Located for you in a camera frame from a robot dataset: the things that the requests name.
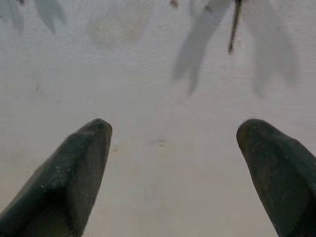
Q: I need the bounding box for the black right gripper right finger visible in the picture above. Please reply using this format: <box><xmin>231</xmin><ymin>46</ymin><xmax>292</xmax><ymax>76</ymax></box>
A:
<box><xmin>236</xmin><ymin>118</ymin><xmax>316</xmax><ymax>237</ymax></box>

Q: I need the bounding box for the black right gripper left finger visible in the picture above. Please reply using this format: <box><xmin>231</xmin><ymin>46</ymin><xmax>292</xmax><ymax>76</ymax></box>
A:
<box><xmin>0</xmin><ymin>118</ymin><xmax>113</xmax><ymax>237</ymax></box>

